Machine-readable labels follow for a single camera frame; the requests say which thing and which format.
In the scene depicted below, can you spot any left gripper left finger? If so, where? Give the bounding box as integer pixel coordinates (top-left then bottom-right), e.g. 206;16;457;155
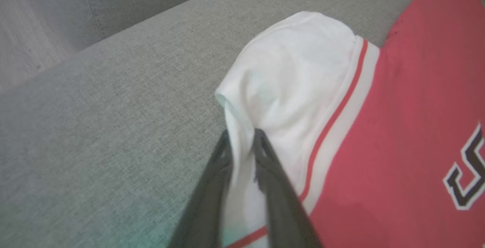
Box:
167;130;234;248

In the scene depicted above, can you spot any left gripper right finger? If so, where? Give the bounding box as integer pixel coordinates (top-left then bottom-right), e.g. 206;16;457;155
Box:
252;128;323;248

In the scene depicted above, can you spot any red jersey garment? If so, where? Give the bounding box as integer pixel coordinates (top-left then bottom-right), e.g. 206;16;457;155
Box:
215;0;485;248

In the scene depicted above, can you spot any grey and yellow sofa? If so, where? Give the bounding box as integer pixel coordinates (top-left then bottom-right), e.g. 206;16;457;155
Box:
0;0;427;248

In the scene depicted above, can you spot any large grey sofa seat cushion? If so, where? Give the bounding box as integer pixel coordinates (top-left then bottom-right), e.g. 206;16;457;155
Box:
57;0;249;53

